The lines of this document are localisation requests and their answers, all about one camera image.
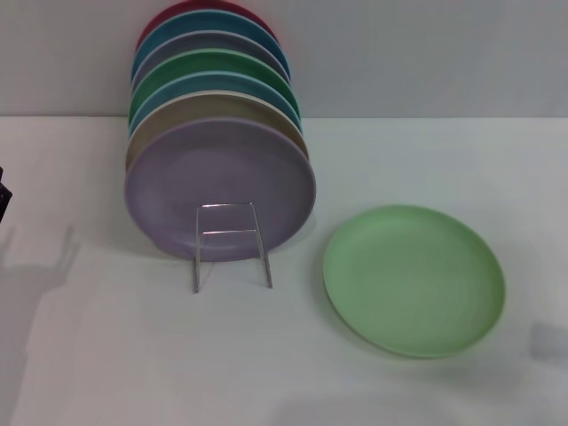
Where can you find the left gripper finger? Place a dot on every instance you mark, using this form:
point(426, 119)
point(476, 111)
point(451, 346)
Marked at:
point(4, 195)

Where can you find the light green plate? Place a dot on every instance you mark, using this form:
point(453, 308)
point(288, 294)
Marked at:
point(412, 284)

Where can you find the beige plate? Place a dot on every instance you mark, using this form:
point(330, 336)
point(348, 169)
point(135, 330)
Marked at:
point(199, 106)

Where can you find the purple plate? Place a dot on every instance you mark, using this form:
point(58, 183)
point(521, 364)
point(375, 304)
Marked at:
point(222, 168)

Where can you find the light blue plate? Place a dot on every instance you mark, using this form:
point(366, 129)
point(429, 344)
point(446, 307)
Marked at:
point(213, 82)

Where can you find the maroon red plate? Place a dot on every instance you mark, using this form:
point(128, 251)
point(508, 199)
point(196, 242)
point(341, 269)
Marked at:
point(164, 13)

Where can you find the dark green plate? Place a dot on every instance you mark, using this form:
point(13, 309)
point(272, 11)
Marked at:
point(213, 62)

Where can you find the grey lavender plate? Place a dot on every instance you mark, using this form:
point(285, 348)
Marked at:
point(213, 42)

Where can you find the dark teal blue plate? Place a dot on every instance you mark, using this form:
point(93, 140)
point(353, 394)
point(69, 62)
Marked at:
point(213, 24)

